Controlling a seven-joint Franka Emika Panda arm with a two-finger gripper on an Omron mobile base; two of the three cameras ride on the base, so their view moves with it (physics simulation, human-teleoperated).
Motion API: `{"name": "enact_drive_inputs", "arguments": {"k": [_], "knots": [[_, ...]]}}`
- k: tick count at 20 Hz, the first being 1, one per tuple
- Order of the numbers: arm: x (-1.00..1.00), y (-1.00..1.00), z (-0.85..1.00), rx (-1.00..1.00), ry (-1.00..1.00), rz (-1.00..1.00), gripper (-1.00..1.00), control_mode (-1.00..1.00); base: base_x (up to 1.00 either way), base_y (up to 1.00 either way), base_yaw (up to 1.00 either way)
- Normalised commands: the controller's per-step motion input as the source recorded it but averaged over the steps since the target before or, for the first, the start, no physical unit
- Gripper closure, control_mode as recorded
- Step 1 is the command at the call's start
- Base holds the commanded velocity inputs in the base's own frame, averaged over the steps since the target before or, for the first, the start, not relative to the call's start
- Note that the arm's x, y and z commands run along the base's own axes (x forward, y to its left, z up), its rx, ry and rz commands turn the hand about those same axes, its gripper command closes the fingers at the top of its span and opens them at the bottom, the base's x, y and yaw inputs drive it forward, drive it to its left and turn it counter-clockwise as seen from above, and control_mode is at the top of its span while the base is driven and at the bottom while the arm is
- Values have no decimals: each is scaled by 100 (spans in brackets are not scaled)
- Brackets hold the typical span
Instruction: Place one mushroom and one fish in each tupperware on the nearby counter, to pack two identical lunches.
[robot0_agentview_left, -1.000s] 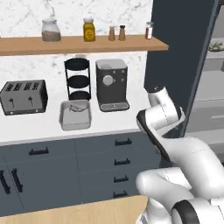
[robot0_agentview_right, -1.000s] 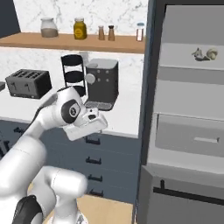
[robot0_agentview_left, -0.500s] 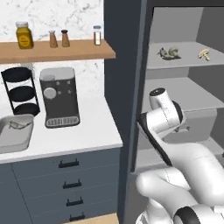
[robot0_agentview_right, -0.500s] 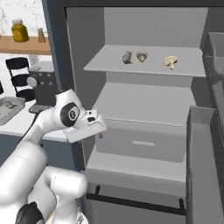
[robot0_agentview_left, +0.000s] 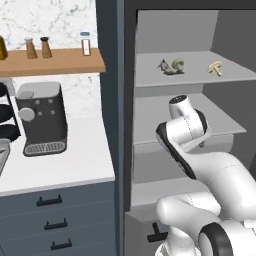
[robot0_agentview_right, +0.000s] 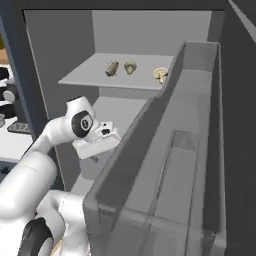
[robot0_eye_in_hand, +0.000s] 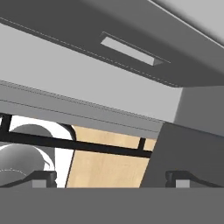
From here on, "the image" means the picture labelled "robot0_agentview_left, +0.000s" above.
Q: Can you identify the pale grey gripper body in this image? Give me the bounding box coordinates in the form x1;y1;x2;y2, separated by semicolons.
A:
182;129;212;152

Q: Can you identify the beige mushroom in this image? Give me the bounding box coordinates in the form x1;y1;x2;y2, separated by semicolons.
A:
207;60;224;77

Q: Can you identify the green-grey mushroom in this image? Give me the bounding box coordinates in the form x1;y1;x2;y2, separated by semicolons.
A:
171;57;186;75

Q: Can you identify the grey fish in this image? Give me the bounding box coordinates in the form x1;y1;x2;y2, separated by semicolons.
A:
156;58;178;76

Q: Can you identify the grey fridge shelf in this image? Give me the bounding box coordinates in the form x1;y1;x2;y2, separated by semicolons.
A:
130;176;209;208
134;50;256;89
133;92;248;146

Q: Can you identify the dark grey open fridge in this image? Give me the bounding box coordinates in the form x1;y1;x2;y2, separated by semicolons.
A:
94;0;256;256

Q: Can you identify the grey fridge drawer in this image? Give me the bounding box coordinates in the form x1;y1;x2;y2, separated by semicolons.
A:
124;209;174;256

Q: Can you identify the blue-grey drawer front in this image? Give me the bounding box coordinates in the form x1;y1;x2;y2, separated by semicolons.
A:
0;220;117;256
0;199;117;243
0;181;117;220

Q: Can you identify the white jar with blue lid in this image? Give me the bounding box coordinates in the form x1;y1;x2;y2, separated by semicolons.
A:
79;31;92;57

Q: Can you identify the black coffee machine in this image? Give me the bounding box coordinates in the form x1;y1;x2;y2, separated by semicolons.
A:
14;81;69;158

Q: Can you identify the brown shaker with black cap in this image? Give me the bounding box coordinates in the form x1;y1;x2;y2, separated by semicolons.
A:
39;36;54;60

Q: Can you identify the brown shaker with grey cap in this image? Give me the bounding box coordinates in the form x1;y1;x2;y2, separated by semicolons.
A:
24;37;39;60

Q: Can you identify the grey sink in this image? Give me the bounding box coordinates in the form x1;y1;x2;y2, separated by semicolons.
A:
0;137;12;176

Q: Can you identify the amber bottle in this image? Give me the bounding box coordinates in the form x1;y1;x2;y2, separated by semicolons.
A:
0;34;9;61

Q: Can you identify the black fridge drawer handle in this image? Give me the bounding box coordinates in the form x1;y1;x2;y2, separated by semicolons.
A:
146;222;169;244

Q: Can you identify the wooden wall shelf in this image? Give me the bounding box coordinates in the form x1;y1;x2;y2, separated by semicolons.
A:
0;47;107;78

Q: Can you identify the black wire stand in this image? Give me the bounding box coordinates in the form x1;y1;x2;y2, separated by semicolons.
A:
0;82;22;143

